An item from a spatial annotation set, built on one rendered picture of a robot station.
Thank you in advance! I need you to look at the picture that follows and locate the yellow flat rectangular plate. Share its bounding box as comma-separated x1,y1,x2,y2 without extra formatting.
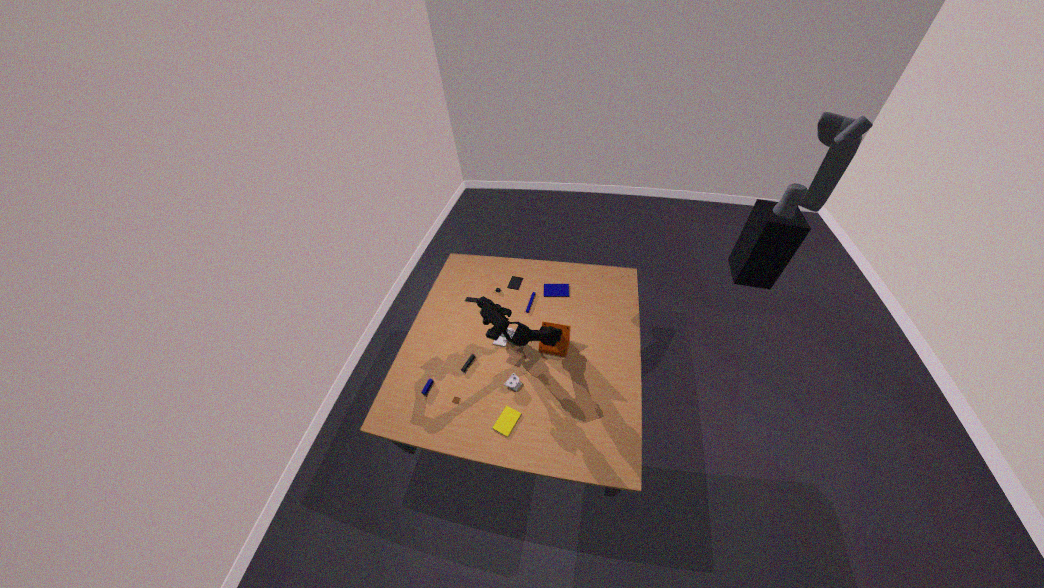
492,405,521,436

